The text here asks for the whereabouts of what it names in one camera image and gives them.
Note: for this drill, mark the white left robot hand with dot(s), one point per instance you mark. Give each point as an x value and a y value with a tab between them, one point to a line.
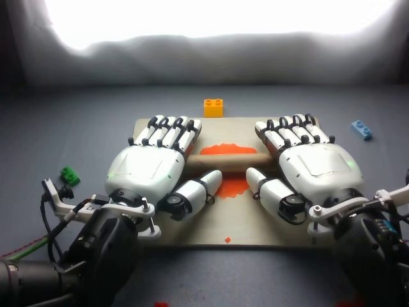
143	169

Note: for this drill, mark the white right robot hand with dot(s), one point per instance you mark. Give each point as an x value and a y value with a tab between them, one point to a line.
319	169

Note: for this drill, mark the wooden rolling pin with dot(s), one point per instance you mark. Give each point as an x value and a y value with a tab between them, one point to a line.
230	160

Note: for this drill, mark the blue toy brick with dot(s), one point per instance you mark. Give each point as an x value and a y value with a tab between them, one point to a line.
362	130

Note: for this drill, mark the green toy brick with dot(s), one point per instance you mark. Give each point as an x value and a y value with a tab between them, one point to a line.
70	176

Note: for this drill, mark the orange play dough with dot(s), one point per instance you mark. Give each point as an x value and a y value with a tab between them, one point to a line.
233	188

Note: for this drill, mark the grey table cloth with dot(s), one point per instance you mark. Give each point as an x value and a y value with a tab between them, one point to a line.
64	128

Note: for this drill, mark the yellow toy brick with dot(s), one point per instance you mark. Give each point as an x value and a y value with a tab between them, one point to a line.
213	108

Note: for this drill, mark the light wooden board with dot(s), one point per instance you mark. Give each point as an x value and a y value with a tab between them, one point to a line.
230	131

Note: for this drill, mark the small orange dough crumb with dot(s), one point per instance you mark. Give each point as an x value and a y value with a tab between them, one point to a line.
227	240

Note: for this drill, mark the white backdrop sheet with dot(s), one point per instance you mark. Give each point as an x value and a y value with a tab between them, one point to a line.
204	60

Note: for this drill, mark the red toy brick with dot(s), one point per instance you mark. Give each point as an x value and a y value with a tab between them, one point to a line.
161	304

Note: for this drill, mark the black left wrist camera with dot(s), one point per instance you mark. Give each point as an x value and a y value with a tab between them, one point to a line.
66	192

